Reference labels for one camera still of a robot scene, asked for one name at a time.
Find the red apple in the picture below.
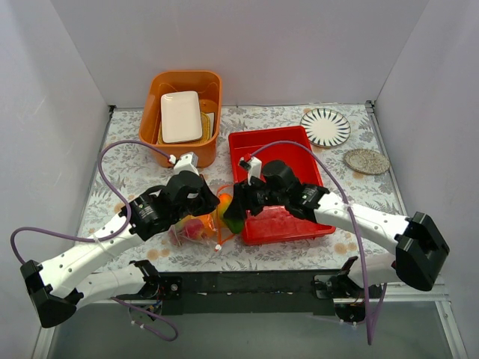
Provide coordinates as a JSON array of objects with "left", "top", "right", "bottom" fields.
[{"left": 182, "top": 218, "right": 206, "bottom": 241}]

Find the clear zip top bag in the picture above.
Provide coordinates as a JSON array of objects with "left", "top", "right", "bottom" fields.
[{"left": 168, "top": 185, "right": 235, "bottom": 251}]

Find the red green mango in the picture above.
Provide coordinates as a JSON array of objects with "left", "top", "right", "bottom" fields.
[{"left": 217, "top": 193, "right": 245, "bottom": 234}]

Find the orange tangerine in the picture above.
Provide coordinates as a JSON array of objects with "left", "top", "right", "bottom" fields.
[{"left": 198, "top": 214, "right": 217, "bottom": 237}]

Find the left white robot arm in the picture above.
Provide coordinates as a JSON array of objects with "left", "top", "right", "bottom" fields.
[{"left": 20, "top": 171, "right": 220, "bottom": 328}]

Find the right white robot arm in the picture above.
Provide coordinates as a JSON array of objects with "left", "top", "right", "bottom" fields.
[{"left": 223, "top": 157, "right": 450, "bottom": 298}]

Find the red plastic tray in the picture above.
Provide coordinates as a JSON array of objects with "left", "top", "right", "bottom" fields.
[{"left": 224, "top": 126, "right": 335, "bottom": 245}]

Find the white rectangular plate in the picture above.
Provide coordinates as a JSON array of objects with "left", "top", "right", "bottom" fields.
[{"left": 160, "top": 90, "right": 202, "bottom": 142}]

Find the yellow woven basket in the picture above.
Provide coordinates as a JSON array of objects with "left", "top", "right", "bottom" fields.
[{"left": 156, "top": 112, "right": 212, "bottom": 144}]

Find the striped round plate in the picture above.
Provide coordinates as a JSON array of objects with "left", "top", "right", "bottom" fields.
[{"left": 300, "top": 108, "right": 351, "bottom": 148}]

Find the orange plastic bin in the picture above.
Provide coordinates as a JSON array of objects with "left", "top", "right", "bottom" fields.
[{"left": 138, "top": 70, "right": 222, "bottom": 168}]

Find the speckled small round plate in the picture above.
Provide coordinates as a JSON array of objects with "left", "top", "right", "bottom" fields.
[{"left": 344, "top": 149, "right": 391, "bottom": 175}]

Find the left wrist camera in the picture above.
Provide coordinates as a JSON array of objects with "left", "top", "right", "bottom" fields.
[{"left": 168, "top": 152, "right": 199, "bottom": 175}]

